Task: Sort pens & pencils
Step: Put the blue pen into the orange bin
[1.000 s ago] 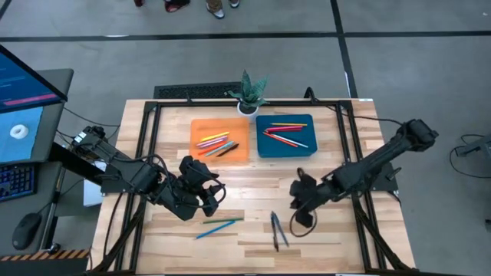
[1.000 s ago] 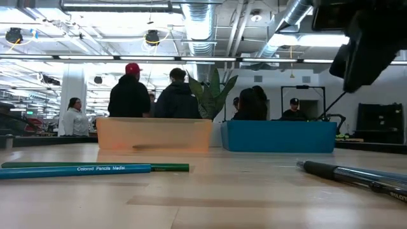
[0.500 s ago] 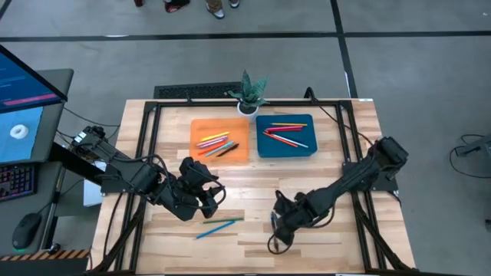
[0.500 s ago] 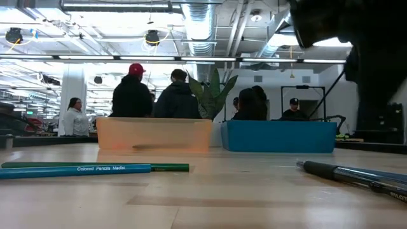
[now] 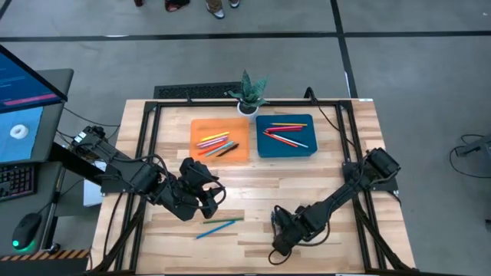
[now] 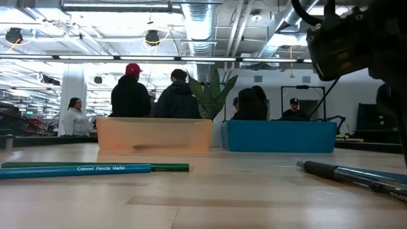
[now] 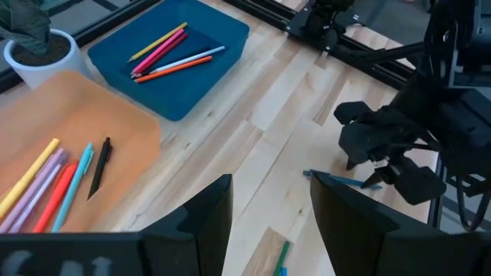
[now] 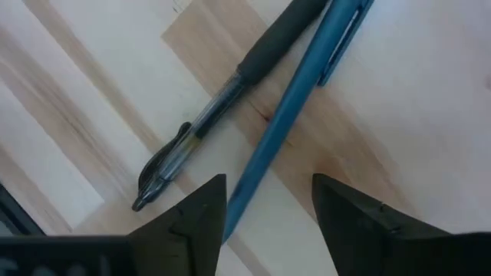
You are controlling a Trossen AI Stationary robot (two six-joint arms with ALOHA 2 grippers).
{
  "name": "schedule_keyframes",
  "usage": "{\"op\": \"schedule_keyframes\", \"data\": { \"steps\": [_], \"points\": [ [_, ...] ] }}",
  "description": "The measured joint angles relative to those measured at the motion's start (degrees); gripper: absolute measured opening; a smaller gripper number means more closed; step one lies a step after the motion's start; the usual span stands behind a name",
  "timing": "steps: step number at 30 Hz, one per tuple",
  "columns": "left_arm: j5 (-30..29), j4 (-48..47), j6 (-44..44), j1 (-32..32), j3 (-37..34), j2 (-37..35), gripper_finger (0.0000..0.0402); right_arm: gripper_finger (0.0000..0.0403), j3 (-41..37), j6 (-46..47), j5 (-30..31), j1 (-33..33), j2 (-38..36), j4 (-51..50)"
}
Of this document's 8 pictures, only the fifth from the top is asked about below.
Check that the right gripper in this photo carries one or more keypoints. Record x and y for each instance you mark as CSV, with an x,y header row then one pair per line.
x,y
283,220

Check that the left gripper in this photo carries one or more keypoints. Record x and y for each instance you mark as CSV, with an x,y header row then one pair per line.
x,y
197,174

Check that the orange highlighter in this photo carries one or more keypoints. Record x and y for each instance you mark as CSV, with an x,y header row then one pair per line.
x,y
211,148

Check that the purple pen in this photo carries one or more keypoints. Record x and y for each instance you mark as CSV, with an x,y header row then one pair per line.
x,y
211,144

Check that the teal pen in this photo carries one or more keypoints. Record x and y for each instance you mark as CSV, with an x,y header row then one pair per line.
x,y
219,148

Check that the pink pen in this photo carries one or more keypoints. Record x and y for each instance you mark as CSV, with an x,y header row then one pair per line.
x,y
212,141

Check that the black marker pen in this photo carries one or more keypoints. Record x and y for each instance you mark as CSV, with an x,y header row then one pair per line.
x,y
228,150

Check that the yellow highlighter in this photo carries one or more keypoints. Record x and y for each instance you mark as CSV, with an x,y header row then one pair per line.
x,y
215,137

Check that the green colored pencil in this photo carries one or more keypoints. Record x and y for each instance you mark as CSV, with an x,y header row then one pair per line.
x,y
222,221

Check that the orange colored pencil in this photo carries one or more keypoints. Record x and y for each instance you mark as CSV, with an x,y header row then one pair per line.
x,y
280,140

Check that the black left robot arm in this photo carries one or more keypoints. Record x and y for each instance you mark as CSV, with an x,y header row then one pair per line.
x,y
130,178

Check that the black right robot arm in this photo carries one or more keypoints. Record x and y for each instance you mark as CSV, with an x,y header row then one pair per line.
x,y
337,199

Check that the translucent orange plastic tray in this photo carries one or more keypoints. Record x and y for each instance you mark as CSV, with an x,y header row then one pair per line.
x,y
201,128

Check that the blue colored pencil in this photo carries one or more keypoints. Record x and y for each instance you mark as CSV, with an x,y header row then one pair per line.
x,y
215,230

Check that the blue plastic tray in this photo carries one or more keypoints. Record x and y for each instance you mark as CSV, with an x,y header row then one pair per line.
x,y
285,151

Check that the white plant pot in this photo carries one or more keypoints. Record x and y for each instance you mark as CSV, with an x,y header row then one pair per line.
x,y
247,114

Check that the black floor mat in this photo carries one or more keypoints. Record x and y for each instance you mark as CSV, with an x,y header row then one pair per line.
x,y
192,91

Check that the green snake plant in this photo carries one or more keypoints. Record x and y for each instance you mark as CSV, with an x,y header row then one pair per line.
x,y
249,94

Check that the white box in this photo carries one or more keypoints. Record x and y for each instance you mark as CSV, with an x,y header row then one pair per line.
x,y
90,195

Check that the grey side desk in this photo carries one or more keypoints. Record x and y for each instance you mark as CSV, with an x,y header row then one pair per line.
x,y
50,134

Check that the yellow black hazard strip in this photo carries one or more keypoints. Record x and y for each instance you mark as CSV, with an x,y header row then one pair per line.
x,y
46,255

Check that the black computer mouse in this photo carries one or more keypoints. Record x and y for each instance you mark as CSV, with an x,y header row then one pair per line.
x,y
27,230

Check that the black backlit keyboard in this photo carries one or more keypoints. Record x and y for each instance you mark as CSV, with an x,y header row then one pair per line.
x,y
15,182

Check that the computer monitor with blue screen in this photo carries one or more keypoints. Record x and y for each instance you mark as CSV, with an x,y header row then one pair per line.
x,y
23,84

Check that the grey floor device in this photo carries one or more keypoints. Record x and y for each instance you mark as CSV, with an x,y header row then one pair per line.
x,y
477,147

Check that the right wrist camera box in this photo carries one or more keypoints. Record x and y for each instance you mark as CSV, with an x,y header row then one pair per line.
x,y
287,245

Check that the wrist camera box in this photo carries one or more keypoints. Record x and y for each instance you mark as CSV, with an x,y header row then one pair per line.
x,y
209,207
287,245

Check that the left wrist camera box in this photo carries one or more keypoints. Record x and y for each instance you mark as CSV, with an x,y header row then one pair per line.
x,y
209,207

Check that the black aluminium table frame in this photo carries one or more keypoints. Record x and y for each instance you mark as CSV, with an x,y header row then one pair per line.
x,y
230,103

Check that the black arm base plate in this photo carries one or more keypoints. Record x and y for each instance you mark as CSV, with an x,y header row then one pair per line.
x,y
389,186

